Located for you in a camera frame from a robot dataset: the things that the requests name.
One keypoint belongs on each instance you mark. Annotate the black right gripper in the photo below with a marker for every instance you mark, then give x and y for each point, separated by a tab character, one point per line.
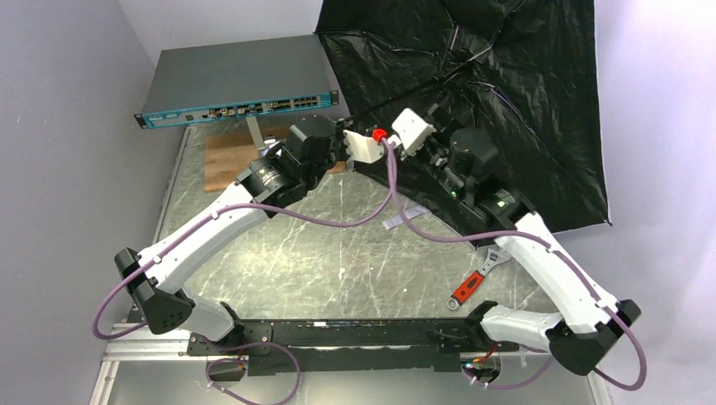
427	122

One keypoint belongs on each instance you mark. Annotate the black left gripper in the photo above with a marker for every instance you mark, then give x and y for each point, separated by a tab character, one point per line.
340	143

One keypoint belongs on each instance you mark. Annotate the lilac folding umbrella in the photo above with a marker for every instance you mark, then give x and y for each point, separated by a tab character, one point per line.
525	72

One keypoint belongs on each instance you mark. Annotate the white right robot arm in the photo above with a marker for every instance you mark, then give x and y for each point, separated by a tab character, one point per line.
588	320

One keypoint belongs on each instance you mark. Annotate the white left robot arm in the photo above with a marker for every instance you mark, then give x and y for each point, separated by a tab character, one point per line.
155	277

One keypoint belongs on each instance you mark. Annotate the wooden base board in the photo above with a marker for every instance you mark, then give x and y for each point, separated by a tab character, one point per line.
229	159

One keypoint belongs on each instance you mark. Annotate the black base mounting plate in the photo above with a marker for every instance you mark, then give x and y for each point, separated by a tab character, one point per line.
278	346

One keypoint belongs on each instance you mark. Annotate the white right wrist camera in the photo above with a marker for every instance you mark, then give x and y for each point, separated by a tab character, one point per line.
412	131

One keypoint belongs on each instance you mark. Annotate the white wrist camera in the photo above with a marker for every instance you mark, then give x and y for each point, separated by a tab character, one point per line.
363	149
412	131

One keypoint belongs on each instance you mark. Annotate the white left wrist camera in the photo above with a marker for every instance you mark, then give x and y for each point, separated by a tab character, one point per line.
363	149

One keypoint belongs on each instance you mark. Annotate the metal stand bracket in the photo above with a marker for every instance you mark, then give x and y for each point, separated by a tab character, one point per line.
260	141

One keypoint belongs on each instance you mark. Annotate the red handled adjustable wrench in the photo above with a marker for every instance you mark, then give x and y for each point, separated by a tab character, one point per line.
463	292

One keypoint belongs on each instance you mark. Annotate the grey network switch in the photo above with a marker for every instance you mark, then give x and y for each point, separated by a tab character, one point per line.
236	80

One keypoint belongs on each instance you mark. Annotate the aluminium rail frame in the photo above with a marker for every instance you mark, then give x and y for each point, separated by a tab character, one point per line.
143	345

